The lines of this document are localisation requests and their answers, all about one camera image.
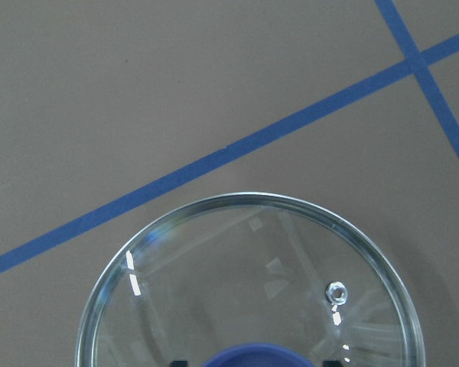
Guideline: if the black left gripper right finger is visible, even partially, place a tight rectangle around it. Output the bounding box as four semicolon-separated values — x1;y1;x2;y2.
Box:
321;360;340;367

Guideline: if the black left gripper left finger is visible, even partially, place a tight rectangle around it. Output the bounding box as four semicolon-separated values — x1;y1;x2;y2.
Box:
169;360;187;367

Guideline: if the glass pot lid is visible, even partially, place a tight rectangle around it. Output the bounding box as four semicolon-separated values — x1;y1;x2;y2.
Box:
75;192;426;366

